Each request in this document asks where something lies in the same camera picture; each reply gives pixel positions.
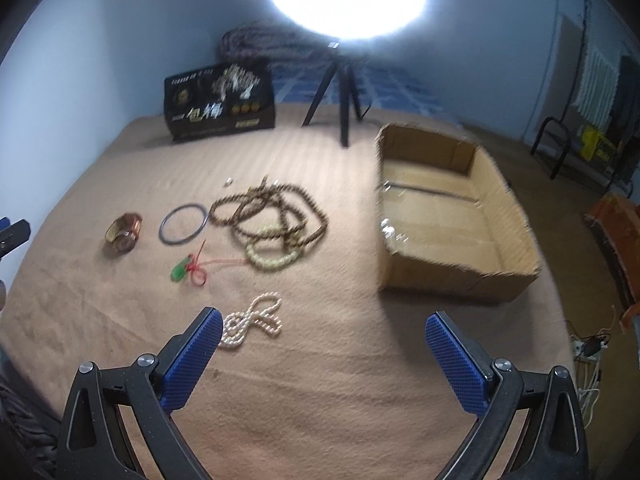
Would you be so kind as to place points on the long brown wooden bead mala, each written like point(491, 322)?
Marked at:
point(272, 212)

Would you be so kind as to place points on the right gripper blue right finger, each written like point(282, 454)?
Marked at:
point(552, 443)

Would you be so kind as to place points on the yellow box on rack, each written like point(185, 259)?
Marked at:
point(596, 147)

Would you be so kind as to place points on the black tripod stand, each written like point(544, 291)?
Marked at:
point(341, 68)

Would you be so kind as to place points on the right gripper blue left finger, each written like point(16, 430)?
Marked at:
point(94, 442)

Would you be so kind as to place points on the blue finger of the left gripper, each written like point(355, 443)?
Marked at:
point(12, 235)

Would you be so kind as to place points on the white striped hanging cloth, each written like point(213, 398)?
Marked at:
point(597, 88)

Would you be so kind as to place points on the black gift box gold print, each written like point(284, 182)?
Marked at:
point(226, 98)

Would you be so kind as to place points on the tan blanket on bed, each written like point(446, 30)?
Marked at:
point(349, 390)

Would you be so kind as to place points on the blue patterned bed sheet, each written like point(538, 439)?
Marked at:
point(379, 84)

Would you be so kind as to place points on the black metal clothes rack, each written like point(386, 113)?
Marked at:
point(554, 135)

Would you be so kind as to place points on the open cardboard box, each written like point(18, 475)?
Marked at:
point(449, 223)

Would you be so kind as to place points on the white power strip with cables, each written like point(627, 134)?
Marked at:
point(587, 354)

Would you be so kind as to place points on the white ring light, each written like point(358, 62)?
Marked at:
point(352, 20)

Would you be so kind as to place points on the orange cloth covered table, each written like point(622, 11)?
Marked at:
point(616, 219)

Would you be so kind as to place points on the dark thin bangle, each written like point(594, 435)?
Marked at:
point(182, 224)

